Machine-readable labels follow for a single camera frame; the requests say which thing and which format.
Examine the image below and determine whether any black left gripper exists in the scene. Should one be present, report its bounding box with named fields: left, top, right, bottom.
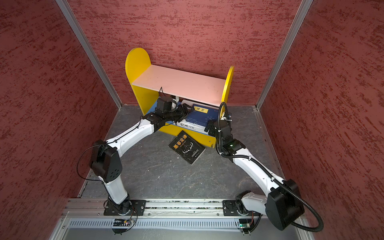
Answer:
left=164, top=103, right=195, bottom=122

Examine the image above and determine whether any blue book yellow label front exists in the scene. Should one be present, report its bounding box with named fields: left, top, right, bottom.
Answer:
left=186, top=104, right=219, bottom=127

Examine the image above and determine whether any white heritage cultural book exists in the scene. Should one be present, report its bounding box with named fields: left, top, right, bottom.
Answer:
left=176, top=120, right=208, bottom=134

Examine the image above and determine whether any black book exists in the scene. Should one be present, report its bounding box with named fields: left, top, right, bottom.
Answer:
left=169, top=131, right=206, bottom=165

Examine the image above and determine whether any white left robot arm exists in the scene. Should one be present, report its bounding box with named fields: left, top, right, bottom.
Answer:
left=90, top=104, right=194, bottom=207

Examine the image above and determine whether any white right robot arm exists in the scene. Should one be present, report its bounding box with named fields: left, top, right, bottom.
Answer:
left=205, top=120, right=304, bottom=231

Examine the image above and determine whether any yellow pink blue bookshelf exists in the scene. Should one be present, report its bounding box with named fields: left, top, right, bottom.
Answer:
left=125, top=48, right=235, bottom=148

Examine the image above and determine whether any right corner aluminium profile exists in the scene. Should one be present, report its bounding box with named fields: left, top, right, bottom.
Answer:
left=256, top=0, right=313, bottom=111

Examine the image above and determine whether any corner aluminium profile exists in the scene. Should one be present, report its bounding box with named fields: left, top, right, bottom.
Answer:
left=56, top=0, right=123, bottom=110
left=256, top=0, right=313, bottom=111

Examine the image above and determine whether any left corner aluminium profile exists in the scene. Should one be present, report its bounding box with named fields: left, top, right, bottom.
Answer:
left=56, top=0, right=123, bottom=110

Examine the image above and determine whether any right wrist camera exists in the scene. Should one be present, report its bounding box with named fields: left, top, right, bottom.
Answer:
left=221, top=112, right=232, bottom=122

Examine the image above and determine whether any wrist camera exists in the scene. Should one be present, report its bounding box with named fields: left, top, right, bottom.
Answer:
left=156, top=96, right=177, bottom=113
left=221, top=112, right=232, bottom=122

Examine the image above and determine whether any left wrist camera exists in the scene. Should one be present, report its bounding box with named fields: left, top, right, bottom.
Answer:
left=156, top=96, right=177, bottom=113

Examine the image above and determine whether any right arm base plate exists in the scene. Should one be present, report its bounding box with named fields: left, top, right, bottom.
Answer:
left=222, top=200, right=252, bottom=217

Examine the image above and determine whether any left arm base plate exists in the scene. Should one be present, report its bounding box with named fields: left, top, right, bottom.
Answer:
left=103, top=198, right=147, bottom=216

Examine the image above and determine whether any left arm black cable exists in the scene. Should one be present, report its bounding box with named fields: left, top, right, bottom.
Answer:
left=76, top=86, right=169, bottom=208

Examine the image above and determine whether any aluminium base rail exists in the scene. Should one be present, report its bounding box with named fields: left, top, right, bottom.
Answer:
left=50, top=198, right=315, bottom=240

